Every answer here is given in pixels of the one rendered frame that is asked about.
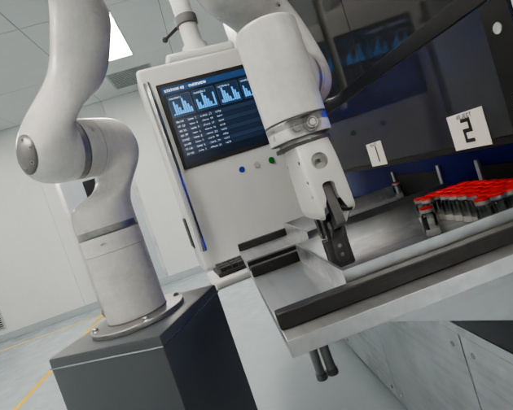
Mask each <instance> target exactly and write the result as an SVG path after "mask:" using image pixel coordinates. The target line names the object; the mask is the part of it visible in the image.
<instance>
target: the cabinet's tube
mask: <svg viewBox="0 0 513 410"><path fill-rule="evenodd" d="M169 1H170V3H171V6H172V8H173V13H174V15H175V19H174V22H175V24H176V27H175V28H174V29H173V30H172V31H171V32H170V34H169V35H168V36H167V37H163V39H162V41H163V43H167V42H168V39H169V38H170V37H171V36H172V35H173V34H174V33H175V32H176V31H177V30H179V31H180V33H181V35H182V40H183V42H184V47H183V48H182V51H186V50H192V49H196V48H200V47H204V46H207V45H208V44H207V42H206V41H204V40H202V38H201V36H200V31H199V29H198V26H197V24H198V20H197V17H196V14H195V13H194V12H193V11H192V9H191V4H190V2H189V0H169Z"/></svg>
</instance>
